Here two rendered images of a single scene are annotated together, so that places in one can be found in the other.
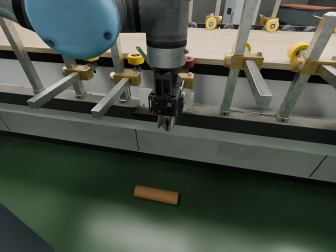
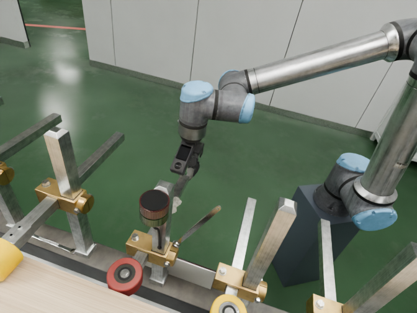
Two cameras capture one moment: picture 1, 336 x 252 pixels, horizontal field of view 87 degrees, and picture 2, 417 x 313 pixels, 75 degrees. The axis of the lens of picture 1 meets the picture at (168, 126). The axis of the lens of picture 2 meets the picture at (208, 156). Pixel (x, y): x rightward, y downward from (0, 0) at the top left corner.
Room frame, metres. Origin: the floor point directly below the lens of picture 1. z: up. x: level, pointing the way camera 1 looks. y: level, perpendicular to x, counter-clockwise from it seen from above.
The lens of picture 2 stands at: (1.15, 0.05, 1.53)
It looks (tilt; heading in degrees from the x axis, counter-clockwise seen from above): 39 degrees down; 178
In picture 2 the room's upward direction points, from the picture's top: 10 degrees clockwise
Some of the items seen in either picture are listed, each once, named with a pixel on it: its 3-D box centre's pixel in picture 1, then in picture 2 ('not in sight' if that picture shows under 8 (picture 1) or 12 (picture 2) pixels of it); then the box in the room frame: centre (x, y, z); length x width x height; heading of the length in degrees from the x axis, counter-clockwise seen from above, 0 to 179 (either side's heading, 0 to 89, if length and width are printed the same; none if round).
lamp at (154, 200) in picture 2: not in sight; (154, 231); (0.79, -0.03, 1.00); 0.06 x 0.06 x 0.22; 78
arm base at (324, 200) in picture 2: not in sight; (336, 194); (0.19, 0.72, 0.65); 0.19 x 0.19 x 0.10
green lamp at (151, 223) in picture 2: not in sight; (154, 212); (0.79, -0.03, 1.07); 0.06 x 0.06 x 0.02
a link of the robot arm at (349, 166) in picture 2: not in sight; (350, 175); (0.20, 0.72, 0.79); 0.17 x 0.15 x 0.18; 5
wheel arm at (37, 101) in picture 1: (70, 80); (326, 282); (0.75, 0.45, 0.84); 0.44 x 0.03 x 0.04; 168
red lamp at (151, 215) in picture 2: not in sight; (154, 204); (0.79, -0.03, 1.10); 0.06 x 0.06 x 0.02
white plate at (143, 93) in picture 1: (165, 100); (172, 266); (0.73, 0.01, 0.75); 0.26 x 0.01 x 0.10; 78
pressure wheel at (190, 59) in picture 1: (185, 69); (125, 284); (0.85, -0.08, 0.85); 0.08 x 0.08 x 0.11
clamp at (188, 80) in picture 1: (178, 79); (152, 250); (0.74, -0.04, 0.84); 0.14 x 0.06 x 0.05; 78
